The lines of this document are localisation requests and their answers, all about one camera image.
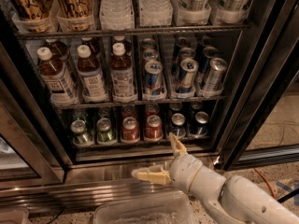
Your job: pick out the blue pepsi can front right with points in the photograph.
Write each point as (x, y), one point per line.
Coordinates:
(199, 124)

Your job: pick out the red bull can front left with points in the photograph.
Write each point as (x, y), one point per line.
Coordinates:
(153, 81)

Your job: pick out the green soda can front left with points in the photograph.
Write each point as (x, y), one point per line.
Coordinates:
(82, 136)

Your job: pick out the red coke can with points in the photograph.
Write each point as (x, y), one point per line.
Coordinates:
(130, 130)
(153, 128)

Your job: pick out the tea bottle front right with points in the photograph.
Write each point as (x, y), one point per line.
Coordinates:
(122, 74)

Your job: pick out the white green can right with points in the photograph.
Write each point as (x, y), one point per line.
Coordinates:
(228, 11)

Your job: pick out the green soda can front right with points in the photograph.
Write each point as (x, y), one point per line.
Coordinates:
(106, 134)

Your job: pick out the la croix can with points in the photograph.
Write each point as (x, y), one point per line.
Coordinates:
(76, 15)
(34, 13)

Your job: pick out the red bull can front middle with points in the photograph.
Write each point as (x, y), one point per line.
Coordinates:
(183, 79)

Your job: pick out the glass fridge door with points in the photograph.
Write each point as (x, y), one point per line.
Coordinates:
(265, 63)

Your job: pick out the black stand leg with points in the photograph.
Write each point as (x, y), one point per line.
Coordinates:
(288, 196)

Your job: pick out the tea bottle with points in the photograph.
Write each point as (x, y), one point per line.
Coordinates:
(122, 74)
(57, 77)
(91, 76)

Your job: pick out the water bottle right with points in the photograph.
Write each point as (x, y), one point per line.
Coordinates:
(155, 12)

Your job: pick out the white green can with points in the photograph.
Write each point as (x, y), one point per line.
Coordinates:
(228, 11)
(191, 12)

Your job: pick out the blue pepsi can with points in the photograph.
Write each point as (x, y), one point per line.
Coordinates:
(199, 124)
(176, 125)

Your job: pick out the silver red bull can right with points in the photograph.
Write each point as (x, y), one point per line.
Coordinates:
(211, 82)

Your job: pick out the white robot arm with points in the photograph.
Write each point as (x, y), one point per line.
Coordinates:
(232, 200)

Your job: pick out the la croix can left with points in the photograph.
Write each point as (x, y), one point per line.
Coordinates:
(34, 13)

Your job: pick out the tea bottle front middle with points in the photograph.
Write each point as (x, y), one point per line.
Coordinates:
(91, 76)

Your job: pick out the water bottle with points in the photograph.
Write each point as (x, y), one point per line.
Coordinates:
(155, 12)
(117, 15)

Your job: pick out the la croix can right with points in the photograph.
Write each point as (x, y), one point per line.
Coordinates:
(76, 15)

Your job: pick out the water bottle left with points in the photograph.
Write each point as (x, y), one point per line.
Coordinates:
(117, 15)

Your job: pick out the clear plastic bin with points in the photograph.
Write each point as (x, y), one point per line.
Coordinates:
(156, 208)

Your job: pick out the blue pepsi can front left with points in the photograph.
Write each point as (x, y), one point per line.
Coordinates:
(176, 125)

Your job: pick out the green soda can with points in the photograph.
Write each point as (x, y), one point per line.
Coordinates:
(82, 136)
(106, 134)

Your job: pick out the stainless steel fridge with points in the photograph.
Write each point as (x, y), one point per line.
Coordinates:
(41, 169)

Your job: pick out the tea bottle front left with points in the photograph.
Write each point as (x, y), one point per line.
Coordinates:
(57, 77)

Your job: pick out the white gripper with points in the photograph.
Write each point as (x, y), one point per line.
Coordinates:
(183, 171)

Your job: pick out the white green can left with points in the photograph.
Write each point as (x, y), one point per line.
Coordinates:
(191, 12)

